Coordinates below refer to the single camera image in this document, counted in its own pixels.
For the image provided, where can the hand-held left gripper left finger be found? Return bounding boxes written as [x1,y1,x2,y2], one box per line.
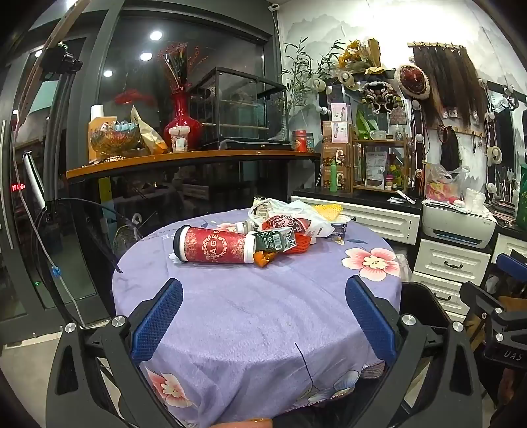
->
[46,278,184,428]

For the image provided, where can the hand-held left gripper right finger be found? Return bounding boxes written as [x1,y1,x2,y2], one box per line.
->
[345,275,482,428]

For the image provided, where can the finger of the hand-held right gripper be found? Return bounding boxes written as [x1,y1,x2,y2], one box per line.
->
[495,252,527,284]
[459,281,511,334]

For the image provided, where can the black trash bin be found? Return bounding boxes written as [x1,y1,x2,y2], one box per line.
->
[397,281,468,342]

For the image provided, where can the red cylindrical canister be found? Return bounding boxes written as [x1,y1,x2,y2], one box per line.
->
[168,224,258,265]

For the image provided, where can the purple printed paper cup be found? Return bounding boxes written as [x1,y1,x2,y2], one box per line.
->
[329,215,353,243]

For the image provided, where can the red foam fruit net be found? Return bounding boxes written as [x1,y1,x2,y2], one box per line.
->
[284,234,319,254]

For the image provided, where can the white plastic bag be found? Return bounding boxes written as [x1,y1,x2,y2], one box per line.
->
[247,198,334,240]

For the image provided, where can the yellow duster head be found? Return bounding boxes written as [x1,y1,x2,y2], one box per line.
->
[313,203,343,221]

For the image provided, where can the orange peel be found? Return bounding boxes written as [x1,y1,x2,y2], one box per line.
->
[251,250,278,268]

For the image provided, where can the white desk drawer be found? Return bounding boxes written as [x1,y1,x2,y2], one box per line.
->
[492,234,527,264]

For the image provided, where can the black metal wooden chair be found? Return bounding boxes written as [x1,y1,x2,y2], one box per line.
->
[469,284,527,330]

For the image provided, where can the white three-drawer cabinet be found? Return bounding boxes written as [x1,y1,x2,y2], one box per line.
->
[412,238,492,318]

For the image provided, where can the white printer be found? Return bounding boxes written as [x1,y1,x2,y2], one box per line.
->
[422,203,497,250]

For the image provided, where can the clear plastic containers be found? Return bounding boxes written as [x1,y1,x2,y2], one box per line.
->
[463,187,489,215]

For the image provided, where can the purple floral tablecloth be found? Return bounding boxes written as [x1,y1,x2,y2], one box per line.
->
[111,209,403,426]

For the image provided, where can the wide white drawer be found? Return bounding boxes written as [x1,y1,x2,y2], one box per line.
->
[293,201,421,245]

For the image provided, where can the plastic bag with pink contents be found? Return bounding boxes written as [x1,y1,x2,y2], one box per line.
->
[424,162,471,206]

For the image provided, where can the vanity mirror with bulbs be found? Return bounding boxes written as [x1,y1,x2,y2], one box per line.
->
[486,82,527,206]
[316,74,416,136]

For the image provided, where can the black wig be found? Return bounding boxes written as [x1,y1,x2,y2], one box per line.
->
[440,127,462,166]

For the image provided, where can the black tripod stand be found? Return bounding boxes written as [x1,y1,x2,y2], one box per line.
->
[31,198,143,330]

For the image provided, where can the brown product box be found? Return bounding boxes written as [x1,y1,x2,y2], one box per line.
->
[322,144,354,167]
[322,121,355,145]
[322,167,354,192]

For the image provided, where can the wooden counter shelf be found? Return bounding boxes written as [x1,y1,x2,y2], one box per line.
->
[66,150,322,179]

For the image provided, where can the wooden desktop rack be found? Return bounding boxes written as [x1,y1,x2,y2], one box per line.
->
[352,138,412,194]

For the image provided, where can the clear jar white lid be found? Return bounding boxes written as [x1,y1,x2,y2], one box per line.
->
[169,125,191,154]

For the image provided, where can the yellow snack bag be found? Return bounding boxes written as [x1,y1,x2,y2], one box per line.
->
[131,106,169,155]

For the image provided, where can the gold glass bowl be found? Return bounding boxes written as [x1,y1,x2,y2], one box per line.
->
[90,120,143,159]

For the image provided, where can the hanging brown hair extensions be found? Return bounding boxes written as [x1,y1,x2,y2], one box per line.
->
[407,41,489,136]

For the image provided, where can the red jar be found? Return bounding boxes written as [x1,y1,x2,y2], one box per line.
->
[293,129,314,153]

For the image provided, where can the red vase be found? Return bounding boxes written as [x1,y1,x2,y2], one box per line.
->
[164,93,202,151]

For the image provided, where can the round red embroidered fan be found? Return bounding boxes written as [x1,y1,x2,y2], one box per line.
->
[394,64,431,99]

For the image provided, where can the black ornamental headpiece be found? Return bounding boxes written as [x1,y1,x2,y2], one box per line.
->
[362,80,403,115]

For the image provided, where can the glass display case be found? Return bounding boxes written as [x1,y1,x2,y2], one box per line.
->
[189,67,289,151]

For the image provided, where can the pink photo box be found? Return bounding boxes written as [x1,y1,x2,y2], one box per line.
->
[329,103,352,123]

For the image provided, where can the red hanging ornament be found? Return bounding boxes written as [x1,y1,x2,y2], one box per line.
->
[115,88,156,107]

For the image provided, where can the green leafy branches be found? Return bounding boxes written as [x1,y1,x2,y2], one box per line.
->
[282,37,344,118]

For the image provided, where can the red dried branches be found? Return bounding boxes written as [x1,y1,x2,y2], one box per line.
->
[156,41,202,94]

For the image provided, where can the dried flower bouquet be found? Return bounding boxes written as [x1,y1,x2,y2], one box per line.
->
[335,39,385,75]

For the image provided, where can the white cable blue clip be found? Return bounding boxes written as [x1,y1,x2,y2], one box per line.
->
[12,152,88,330]

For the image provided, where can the black clamp mount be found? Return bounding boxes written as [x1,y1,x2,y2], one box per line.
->
[41,46,83,75]

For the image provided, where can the ring light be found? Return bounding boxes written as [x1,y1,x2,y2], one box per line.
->
[16,0,92,122]

